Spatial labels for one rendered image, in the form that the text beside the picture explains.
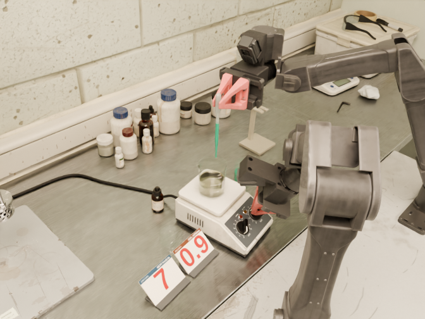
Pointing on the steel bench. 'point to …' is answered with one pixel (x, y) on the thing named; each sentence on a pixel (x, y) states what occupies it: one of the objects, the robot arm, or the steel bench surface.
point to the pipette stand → (259, 145)
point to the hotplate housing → (215, 223)
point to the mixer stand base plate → (35, 268)
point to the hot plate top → (213, 207)
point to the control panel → (256, 226)
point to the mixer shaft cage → (6, 206)
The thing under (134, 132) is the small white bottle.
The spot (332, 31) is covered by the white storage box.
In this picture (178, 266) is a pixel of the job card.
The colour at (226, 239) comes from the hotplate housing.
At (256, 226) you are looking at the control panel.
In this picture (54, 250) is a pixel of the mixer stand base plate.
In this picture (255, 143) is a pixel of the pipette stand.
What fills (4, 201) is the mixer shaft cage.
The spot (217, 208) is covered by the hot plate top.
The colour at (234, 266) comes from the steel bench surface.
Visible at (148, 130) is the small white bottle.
